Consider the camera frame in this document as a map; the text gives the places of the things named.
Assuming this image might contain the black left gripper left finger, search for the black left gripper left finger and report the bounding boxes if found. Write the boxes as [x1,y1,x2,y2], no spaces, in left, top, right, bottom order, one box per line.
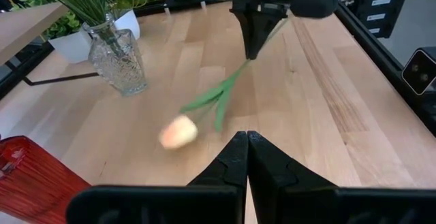
[66,131,249,224]

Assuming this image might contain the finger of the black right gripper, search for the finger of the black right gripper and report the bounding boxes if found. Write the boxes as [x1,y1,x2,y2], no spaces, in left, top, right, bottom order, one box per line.
[253,11,290,61]
[234,11,260,61]

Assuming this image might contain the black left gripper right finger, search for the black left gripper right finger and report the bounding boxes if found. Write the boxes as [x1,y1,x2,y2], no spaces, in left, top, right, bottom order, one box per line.
[247,131,436,224]

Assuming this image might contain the black drawer cabinet white labels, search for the black drawer cabinet white labels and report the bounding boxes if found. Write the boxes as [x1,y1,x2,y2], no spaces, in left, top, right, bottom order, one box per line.
[337,0,414,39]

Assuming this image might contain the dark broadleaf plant white pot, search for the dark broadleaf plant white pot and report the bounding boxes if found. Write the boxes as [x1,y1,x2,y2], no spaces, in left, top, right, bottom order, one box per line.
[104,0,157,40]

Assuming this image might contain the clear cut-glass vase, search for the clear cut-glass vase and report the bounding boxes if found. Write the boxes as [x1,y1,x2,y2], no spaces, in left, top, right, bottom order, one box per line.
[82,12,149,97]

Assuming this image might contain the red ribbed glass vase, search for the red ribbed glass vase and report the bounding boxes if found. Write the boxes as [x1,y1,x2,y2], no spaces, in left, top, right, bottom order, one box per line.
[0,135,91,224]

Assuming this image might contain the light green fern white pot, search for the light green fern white pot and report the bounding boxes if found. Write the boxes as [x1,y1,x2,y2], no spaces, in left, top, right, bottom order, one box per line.
[0,0,93,64]

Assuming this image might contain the black boxy camera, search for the black boxy camera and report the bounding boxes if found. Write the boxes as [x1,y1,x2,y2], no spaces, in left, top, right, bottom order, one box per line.
[401,46,436,96]

